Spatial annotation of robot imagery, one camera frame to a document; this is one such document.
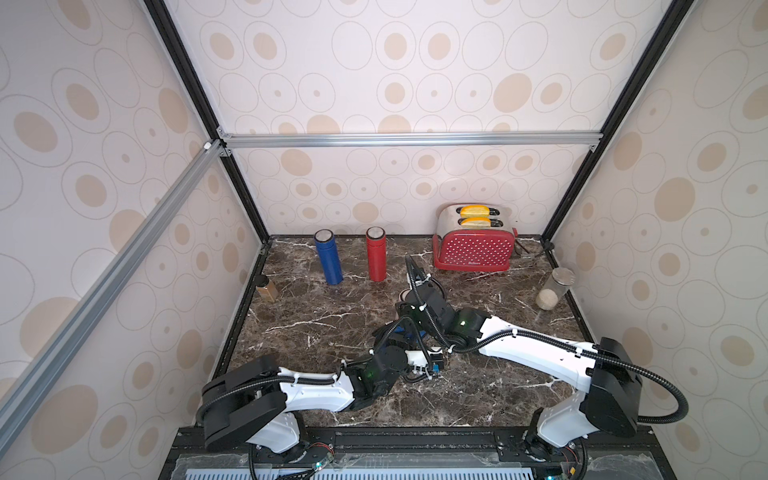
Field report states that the red thermos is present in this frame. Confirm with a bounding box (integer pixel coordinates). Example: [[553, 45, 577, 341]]
[[366, 226, 387, 282]]

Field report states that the rear yellow toast slice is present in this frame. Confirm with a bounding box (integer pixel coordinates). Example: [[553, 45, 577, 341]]
[[457, 205, 491, 217]]

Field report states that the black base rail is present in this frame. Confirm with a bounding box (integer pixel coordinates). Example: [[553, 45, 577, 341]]
[[160, 427, 675, 479]]

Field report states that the toaster power cable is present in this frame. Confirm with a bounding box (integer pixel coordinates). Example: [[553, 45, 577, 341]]
[[514, 235, 556, 265]]

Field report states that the small brown bottle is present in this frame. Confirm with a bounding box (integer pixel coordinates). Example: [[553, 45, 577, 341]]
[[254, 274, 280, 302]]

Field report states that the right black frame post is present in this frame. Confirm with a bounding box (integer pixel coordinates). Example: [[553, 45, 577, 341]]
[[541, 0, 694, 252]]

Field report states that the black frame post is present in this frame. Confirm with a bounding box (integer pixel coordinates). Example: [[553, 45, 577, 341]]
[[142, 0, 270, 244], [541, 0, 694, 252]]

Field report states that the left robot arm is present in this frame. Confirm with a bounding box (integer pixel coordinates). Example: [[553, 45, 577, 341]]
[[196, 344, 429, 454]]

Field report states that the horizontal aluminium frame bar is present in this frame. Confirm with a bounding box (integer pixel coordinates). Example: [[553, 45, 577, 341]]
[[224, 131, 603, 149]]

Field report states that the red polka dot toaster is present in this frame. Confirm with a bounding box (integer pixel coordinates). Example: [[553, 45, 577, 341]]
[[432, 204, 518, 273]]

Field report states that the blue thermos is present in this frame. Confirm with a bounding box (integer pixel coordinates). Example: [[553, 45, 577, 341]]
[[314, 229, 343, 285]]

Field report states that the yellow toast slice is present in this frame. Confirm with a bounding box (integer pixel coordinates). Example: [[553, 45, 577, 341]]
[[457, 205, 491, 217], [459, 217, 493, 229]]

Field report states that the left black frame post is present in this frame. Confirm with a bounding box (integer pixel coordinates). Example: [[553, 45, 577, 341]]
[[142, 0, 270, 244]]

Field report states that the left aluminium frame bar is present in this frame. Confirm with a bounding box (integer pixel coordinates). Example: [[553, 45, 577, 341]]
[[1, 139, 224, 454]]

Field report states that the front yellow toast slice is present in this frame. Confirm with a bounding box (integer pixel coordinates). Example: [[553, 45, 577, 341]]
[[459, 217, 493, 229]]

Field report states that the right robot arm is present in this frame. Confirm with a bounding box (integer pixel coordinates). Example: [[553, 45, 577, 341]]
[[396, 281, 689, 461]]

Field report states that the glass jar with powder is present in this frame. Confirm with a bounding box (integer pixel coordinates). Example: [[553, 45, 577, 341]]
[[536, 267, 576, 311]]

